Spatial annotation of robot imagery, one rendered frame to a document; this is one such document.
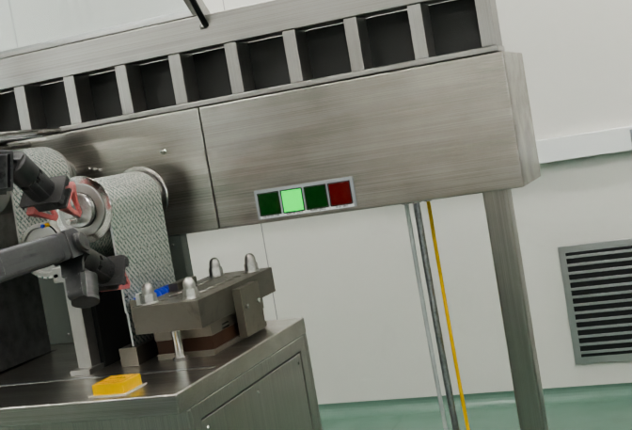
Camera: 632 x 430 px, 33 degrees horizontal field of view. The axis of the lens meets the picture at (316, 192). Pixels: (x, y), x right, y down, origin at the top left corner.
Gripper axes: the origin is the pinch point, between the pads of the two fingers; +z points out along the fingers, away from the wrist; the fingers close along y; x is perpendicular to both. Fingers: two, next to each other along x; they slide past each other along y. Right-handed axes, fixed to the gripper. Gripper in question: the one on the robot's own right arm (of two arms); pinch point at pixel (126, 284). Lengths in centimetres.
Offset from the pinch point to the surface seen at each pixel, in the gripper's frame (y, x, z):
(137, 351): 2.2, -14.3, 3.7
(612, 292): 74, 71, 259
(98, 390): 7.8, -27.9, -17.9
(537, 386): 77, -14, 61
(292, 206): 29.9, 22.8, 21.4
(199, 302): 19.9, -6.8, -2.2
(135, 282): 0.3, 1.5, 3.5
